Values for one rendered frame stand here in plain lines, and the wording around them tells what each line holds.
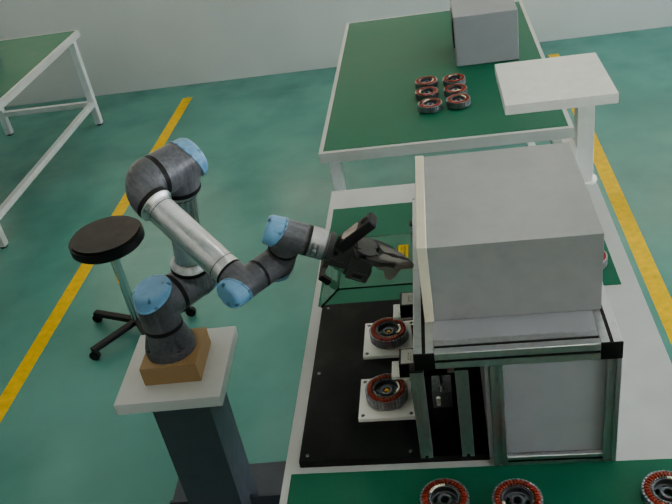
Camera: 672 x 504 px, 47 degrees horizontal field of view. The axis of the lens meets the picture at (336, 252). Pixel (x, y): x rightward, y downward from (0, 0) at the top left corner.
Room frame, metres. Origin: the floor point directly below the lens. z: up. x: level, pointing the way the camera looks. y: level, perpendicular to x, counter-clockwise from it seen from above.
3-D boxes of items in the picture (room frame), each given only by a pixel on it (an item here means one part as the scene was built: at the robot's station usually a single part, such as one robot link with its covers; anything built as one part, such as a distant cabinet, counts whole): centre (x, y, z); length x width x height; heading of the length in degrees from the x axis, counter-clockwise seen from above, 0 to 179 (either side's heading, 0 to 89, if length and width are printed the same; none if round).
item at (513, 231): (1.56, -0.40, 1.22); 0.44 x 0.39 x 0.20; 170
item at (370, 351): (1.75, -0.11, 0.78); 0.15 x 0.15 x 0.01; 80
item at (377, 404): (1.51, -0.06, 0.80); 0.11 x 0.11 x 0.04
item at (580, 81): (2.41, -0.82, 0.98); 0.37 x 0.35 x 0.46; 170
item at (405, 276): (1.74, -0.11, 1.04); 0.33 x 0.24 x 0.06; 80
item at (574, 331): (1.57, -0.40, 1.09); 0.68 x 0.44 x 0.05; 170
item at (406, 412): (1.51, -0.06, 0.78); 0.15 x 0.15 x 0.01; 80
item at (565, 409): (1.24, -0.42, 0.91); 0.28 x 0.03 x 0.32; 80
